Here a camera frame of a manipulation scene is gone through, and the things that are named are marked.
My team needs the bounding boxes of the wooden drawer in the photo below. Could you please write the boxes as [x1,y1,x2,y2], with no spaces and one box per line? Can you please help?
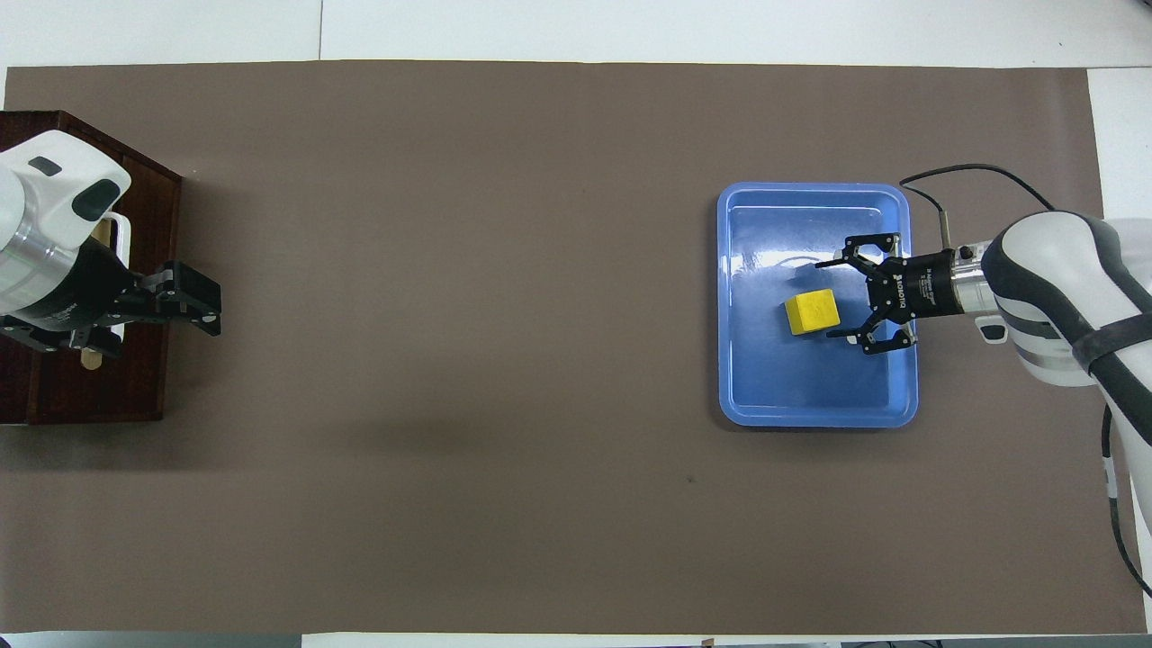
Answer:
[27,112,184,424]

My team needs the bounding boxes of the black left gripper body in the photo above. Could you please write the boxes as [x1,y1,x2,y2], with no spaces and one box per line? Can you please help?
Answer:
[9,238,136,332]

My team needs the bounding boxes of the brown table mat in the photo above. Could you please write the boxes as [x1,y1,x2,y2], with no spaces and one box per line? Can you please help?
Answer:
[0,59,1124,636]

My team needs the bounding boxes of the yellow cube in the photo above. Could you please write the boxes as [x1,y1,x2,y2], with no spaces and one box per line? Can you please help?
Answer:
[784,289,842,339]

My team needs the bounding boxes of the dark wooden drawer cabinet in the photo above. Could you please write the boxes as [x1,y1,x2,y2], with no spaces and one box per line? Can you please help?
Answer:
[0,110,184,426]

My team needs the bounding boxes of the blue plastic tray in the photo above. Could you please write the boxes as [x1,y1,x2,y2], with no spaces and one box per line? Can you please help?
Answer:
[716,182,921,428]

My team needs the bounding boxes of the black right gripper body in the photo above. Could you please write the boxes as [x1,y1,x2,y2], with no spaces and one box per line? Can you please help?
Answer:
[868,252,962,320]

